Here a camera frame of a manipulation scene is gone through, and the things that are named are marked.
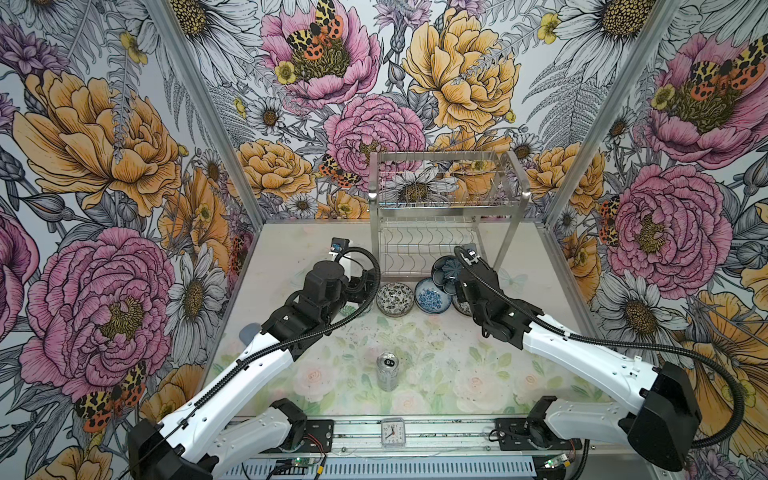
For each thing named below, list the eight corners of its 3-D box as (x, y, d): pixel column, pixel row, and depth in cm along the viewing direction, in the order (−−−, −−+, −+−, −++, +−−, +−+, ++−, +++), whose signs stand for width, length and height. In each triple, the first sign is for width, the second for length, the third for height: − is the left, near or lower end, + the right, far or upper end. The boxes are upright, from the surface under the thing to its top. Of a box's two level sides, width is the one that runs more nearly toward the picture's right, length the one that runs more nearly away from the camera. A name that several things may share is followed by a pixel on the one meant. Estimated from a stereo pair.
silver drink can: (378, 393, 83) (376, 374, 71) (378, 372, 86) (376, 351, 75) (397, 393, 83) (398, 374, 71) (397, 372, 86) (398, 351, 75)
